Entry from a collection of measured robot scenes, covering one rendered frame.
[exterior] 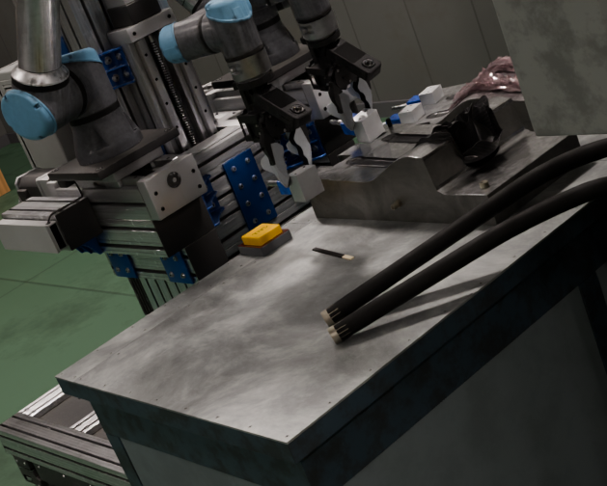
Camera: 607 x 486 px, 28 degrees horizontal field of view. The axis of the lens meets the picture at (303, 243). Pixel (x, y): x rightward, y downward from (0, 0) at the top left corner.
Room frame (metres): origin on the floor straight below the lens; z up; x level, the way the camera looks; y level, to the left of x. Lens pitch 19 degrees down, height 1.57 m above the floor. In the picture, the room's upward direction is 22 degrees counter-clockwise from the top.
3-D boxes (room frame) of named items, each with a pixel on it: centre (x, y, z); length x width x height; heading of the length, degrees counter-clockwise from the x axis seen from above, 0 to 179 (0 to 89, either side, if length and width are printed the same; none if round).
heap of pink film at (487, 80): (2.49, -0.53, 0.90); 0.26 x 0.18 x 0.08; 51
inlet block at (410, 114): (2.62, -0.29, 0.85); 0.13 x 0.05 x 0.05; 51
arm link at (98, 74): (2.61, 0.32, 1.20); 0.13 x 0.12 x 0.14; 145
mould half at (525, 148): (2.23, -0.29, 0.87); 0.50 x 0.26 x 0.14; 34
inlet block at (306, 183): (2.22, -0.02, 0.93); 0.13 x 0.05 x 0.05; 34
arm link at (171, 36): (2.28, 0.04, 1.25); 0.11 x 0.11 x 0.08; 55
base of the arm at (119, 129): (2.61, 0.31, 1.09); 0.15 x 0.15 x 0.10
